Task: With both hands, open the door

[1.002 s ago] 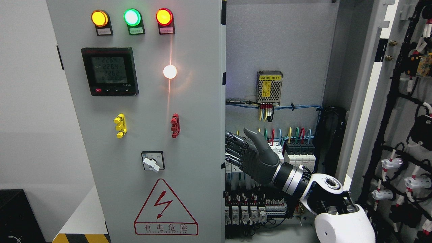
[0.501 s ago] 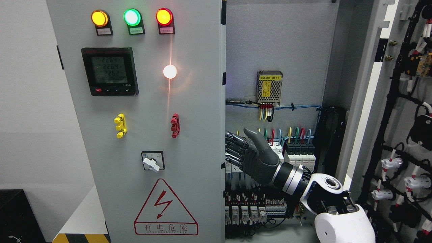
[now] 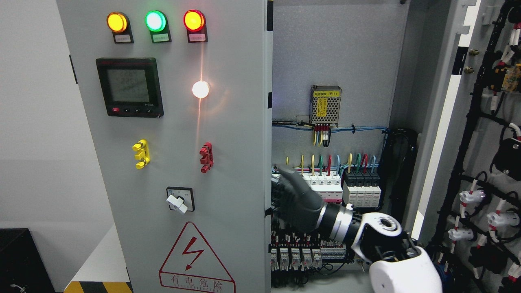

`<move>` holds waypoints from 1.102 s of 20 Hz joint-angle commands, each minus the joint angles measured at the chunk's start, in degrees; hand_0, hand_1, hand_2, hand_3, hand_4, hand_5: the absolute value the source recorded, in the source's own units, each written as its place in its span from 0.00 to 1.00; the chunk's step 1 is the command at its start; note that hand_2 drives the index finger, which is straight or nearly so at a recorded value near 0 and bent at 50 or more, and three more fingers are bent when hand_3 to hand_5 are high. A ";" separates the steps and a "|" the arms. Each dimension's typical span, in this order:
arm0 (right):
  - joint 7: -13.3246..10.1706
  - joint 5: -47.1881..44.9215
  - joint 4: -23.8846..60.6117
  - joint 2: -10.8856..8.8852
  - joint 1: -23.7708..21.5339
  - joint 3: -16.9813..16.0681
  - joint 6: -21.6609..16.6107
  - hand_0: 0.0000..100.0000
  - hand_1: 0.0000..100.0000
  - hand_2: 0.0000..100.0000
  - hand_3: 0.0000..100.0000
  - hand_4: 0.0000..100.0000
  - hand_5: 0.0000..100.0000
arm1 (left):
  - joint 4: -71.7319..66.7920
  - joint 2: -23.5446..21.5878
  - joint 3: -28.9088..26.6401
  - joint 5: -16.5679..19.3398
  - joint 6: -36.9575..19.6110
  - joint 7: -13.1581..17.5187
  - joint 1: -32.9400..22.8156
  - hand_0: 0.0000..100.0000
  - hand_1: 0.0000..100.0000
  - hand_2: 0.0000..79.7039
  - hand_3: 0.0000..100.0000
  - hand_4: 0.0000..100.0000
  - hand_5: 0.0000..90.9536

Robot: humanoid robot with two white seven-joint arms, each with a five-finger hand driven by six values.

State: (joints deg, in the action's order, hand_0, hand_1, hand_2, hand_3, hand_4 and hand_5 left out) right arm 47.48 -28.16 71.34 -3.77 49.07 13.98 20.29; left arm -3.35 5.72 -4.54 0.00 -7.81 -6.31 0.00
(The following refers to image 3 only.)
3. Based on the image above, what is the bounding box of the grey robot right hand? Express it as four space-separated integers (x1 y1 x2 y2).
271 167 324 232

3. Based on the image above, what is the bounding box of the grey cabinet door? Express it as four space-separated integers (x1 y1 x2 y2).
392 0 520 293
57 0 272 293

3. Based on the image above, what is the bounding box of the white socket breaker row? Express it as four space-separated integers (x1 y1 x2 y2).
271 169 342 208

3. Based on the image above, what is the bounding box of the lower relay terminal row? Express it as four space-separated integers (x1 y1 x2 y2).
268 230 354 288

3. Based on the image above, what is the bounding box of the black white surge protector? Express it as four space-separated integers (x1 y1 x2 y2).
342 171 383 211

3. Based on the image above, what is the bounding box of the red terminal connector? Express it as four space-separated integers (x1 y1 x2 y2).
199 141 214 174

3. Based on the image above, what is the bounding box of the metal mesh power supply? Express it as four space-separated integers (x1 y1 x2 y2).
309 85 342 125

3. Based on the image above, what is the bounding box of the red electric hazard sticker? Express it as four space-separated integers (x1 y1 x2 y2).
159 221 236 293

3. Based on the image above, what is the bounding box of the white lit indicator lamp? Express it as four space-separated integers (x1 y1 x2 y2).
192 80 210 99

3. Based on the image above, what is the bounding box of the yellow terminal connector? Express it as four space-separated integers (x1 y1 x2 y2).
132 139 151 169

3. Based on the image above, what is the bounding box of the black digital power meter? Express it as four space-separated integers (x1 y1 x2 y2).
96 57 164 118

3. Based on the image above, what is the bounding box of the red indicator lamp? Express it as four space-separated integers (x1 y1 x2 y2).
184 9 208 43

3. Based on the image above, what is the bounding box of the green indicator lamp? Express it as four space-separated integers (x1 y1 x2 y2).
144 10 172 44

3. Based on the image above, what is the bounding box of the yellow indicator lamp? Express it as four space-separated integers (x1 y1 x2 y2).
106 11 134 44

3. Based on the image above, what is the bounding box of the black box at left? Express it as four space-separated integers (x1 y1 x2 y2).
0 228 55 293

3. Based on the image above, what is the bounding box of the white rotary selector switch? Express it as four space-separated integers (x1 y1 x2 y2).
166 186 195 214

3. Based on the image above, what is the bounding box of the black corrugated cable conduit right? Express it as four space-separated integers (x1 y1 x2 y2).
383 128 420 228

